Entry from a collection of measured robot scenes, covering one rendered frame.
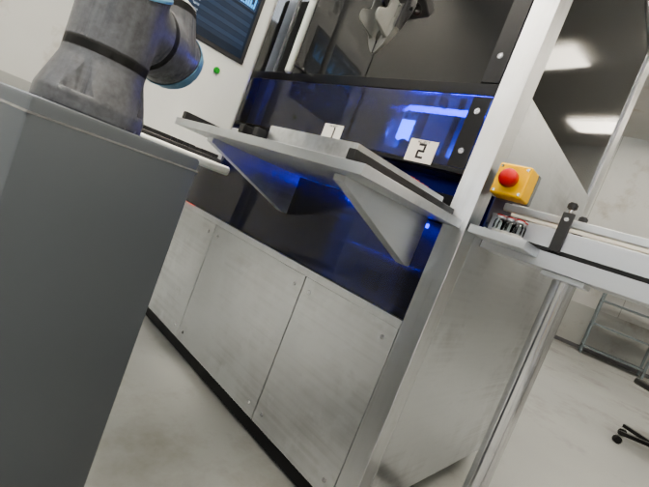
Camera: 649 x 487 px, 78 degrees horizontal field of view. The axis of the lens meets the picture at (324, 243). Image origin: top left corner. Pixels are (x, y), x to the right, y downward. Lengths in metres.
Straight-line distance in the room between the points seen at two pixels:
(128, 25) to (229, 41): 0.96
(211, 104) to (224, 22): 0.28
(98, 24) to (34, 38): 3.93
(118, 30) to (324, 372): 0.91
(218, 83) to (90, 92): 0.97
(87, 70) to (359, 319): 0.80
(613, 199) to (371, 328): 9.63
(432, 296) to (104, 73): 0.78
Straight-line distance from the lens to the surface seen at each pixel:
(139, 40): 0.70
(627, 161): 10.74
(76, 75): 0.69
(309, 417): 1.23
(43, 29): 4.65
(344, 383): 1.14
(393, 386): 1.05
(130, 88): 0.70
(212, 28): 1.62
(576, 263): 1.03
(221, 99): 1.61
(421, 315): 1.01
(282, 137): 0.87
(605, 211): 10.46
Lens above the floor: 0.79
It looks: 4 degrees down
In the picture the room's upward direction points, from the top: 21 degrees clockwise
